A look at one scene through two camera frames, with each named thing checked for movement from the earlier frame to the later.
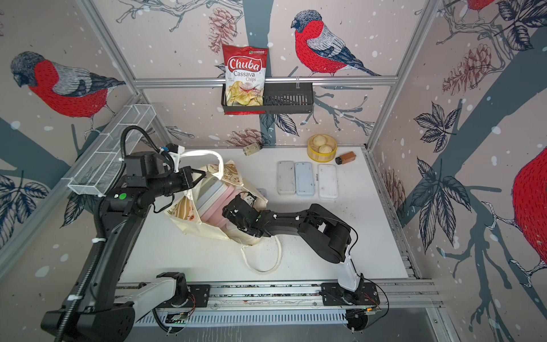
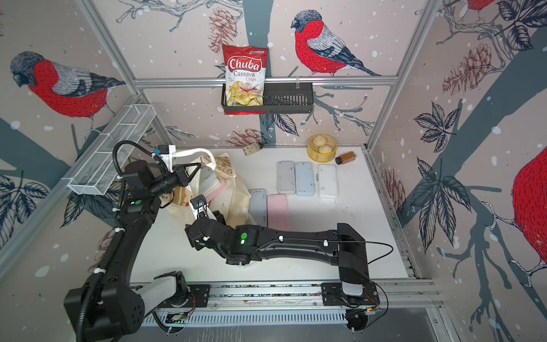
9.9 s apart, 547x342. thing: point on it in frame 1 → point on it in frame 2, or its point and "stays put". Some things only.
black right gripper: [226, 212] → [188, 231]
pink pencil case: [214, 214] → [276, 211]
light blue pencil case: [304, 179] stays put
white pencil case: [327, 182] stays put
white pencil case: [286, 177] stays put
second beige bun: [325, 149] stays put
